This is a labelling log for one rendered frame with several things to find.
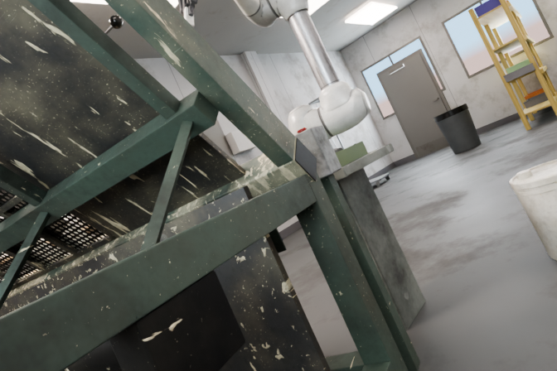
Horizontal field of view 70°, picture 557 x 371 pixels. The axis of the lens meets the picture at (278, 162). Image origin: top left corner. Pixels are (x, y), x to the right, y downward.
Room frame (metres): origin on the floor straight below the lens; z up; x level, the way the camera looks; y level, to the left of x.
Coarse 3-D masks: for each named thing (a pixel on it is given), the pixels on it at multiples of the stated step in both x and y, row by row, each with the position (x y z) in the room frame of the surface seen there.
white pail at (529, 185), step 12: (540, 168) 1.86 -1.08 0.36; (552, 168) 1.77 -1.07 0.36; (516, 180) 1.85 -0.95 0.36; (528, 180) 1.76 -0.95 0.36; (540, 180) 1.66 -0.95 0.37; (552, 180) 1.64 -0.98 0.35; (516, 192) 1.79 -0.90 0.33; (528, 192) 1.72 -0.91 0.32; (540, 192) 1.68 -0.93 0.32; (552, 192) 1.65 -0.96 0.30; (528, 204) 1.75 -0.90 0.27; (540, 204) 1.70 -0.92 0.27; (552, 204) 1.67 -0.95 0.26; (528, 216) 1.82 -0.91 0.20; (540, 216) 1.72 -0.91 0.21; (552, 216) 1.69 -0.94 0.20; (540, 228) 1.76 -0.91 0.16; (552, 228) 1.70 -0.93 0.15; (552, 240) 1.73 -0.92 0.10; (552, 252) 1.76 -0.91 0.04
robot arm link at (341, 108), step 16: (272, 0) 1.82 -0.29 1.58; (288, 0) 1.79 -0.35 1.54; (304, 0) 1.81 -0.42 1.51; (288, 16) 1.82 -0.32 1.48; (304, 16) 1.81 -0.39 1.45; (304, 32) 1.81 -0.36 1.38; (304, 48) 1.83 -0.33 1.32; (320, 48) 1.81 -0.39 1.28; (320, 64) 1.81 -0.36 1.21; (320, 80) 1.82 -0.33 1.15; (336, 80) 1.81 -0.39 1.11; (320, 96) 1.83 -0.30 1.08; (336, 96) 1.78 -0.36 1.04; (352, 96) 1.76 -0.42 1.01; (320, 112) 1.83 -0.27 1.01; (336, 112) 1.78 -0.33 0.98; (352, 112) 1.77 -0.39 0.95; (368, 112) 1.80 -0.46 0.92; (336, 128) 1.82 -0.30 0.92
